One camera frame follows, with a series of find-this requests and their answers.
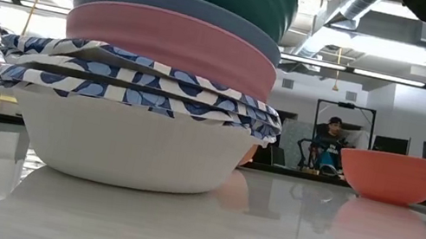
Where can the blue patterned paper bowl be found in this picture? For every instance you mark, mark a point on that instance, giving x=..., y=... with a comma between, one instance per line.
x=54, y=46
x=115, y=72
x=129, y=144

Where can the pink plastic bowl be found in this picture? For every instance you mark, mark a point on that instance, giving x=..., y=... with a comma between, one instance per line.
x=165, y=41

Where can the red plastic bowl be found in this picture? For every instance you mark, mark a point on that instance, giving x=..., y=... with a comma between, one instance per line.
x=389, y=177

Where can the person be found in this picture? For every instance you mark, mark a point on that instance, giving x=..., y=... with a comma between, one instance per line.
x=329, y=144

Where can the long linear light fixture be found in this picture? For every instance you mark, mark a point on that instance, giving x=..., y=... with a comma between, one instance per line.
x=391, y=78

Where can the grey spiral ventilation duct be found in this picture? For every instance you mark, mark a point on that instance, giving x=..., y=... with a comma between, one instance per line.
x=346, y=11

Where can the black frame stand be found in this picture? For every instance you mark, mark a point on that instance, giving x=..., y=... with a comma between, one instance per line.
x=347, y=105

